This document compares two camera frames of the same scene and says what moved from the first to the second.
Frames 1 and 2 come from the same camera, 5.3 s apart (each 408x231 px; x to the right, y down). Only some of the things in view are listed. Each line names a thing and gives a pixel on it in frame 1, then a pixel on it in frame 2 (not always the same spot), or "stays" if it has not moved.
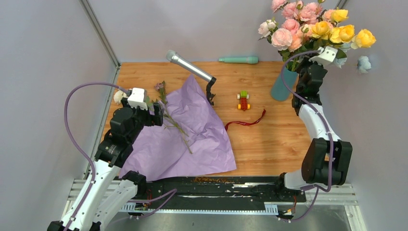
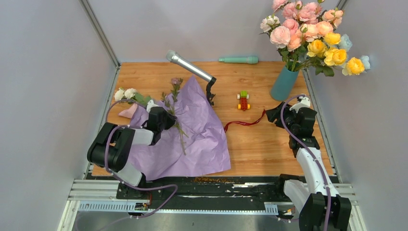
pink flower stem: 278,4 stays
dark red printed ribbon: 246,123 stays
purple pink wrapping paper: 192,140 stays
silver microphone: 175,57 stays
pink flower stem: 290,23 stays
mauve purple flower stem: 162,99 to 175,83
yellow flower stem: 363,38 to 334,56
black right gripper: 305,62 to 274,113
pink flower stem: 309,13 stays
